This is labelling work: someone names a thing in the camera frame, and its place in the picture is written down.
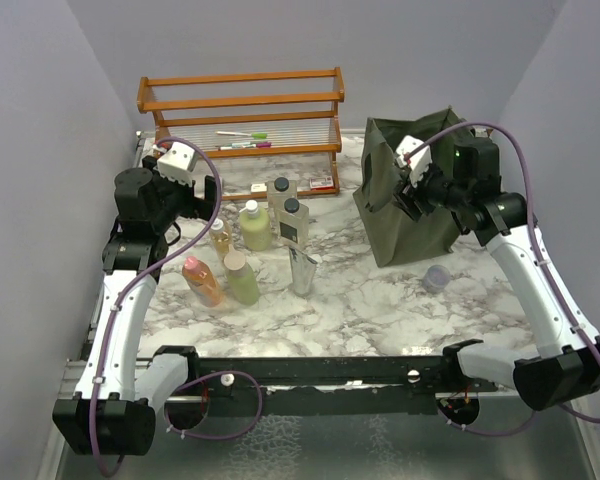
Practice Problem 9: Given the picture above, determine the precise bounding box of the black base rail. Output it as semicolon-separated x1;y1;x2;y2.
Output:
144;354;501;419

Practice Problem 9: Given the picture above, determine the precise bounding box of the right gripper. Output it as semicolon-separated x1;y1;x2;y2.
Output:
393;160;471;220

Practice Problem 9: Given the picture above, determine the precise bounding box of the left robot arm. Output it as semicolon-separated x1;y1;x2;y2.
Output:
52;167;222;456

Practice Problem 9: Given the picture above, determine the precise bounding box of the green lotion bottle white cap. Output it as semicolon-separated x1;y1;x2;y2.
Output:
239;200;272;252

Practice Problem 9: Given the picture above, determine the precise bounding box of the silver foil pouch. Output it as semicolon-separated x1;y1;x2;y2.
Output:
288;247;318;297

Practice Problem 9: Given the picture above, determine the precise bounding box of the green white marker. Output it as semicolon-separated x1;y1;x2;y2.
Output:
215;130;268;140

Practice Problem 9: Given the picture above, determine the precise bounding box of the red white small box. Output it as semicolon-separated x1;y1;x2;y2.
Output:
309;176;334;191

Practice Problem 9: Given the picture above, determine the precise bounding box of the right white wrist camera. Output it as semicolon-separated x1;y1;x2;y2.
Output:
395;135;432;187

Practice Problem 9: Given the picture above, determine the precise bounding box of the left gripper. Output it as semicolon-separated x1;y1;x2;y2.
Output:
145;155;220;232

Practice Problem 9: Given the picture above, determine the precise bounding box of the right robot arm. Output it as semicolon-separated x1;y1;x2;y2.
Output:
394;135;600;411

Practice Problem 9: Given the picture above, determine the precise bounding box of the orange wooden shelf rack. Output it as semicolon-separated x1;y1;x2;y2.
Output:
136;66;345;197

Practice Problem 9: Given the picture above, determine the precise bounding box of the purple cable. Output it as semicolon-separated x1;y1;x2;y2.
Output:
404;122;600;436
90;136;264;477

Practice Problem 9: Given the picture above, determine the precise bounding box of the small purple jar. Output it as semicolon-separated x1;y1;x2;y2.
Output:
422;265;451;294

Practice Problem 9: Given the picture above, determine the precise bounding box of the small amber bottle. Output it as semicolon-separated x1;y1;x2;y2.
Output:
209;218;233;262

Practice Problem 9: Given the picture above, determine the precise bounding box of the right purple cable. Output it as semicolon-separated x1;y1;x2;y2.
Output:
404;122;600;436

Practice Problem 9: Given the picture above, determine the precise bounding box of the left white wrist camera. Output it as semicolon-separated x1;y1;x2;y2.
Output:
156;142;196;187

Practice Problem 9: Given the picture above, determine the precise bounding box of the green bottle beige cap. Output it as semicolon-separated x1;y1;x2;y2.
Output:
223;249;260;305

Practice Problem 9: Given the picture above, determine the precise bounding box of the green canvas bag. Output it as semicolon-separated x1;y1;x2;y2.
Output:
353;107;463;268

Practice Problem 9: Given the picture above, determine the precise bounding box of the clear square bottle black cap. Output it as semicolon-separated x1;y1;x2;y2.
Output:
277;198;309;250

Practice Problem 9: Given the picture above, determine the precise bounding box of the pink orange bottle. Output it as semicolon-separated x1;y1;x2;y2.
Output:
182;256;224;308

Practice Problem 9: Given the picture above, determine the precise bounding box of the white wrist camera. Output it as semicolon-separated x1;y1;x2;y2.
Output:
395;135;432;187
156;142;196;187

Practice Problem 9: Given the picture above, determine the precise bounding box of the pink green marker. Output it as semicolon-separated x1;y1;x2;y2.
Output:
216;142;272;151

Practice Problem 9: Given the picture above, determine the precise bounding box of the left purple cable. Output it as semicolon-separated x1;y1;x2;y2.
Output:
90;136;264;477

